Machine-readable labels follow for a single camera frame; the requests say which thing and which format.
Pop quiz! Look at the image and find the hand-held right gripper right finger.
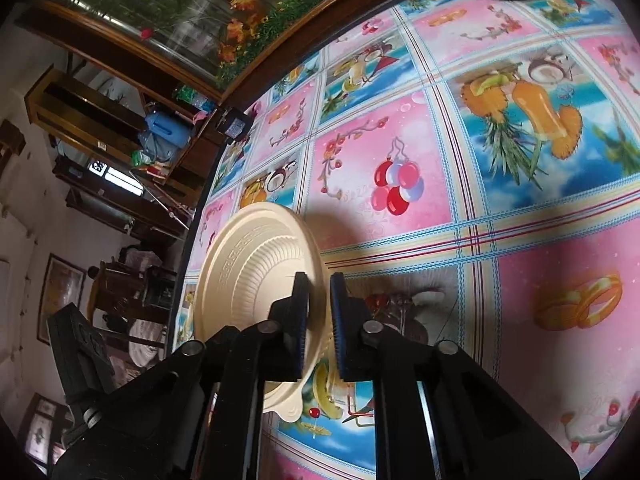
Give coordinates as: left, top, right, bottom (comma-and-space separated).
329, 272, 581, 480

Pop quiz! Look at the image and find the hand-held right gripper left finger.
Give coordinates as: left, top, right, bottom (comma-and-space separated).
50, 271, 311, 480

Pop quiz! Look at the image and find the beige plastic bowl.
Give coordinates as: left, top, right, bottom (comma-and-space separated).
192, 203, 331, 423

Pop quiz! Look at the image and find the dark wooden chair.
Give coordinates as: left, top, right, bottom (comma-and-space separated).
87, 260, 176, 326

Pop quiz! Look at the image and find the wooden sideboard cabinet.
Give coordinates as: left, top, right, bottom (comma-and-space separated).
165, 105, 236, 196

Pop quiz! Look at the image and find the small black round device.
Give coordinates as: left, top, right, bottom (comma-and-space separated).
220, 110, 251, 140

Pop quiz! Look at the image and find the green plastic bag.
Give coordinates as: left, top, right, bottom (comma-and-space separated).
175, 85, 206, 107

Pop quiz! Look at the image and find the flower and bamboo glass panel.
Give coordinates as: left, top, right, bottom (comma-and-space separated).
40, 0, 401, 91

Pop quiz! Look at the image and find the framed wall painting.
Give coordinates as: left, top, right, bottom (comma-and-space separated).
37, 254, 87, 346

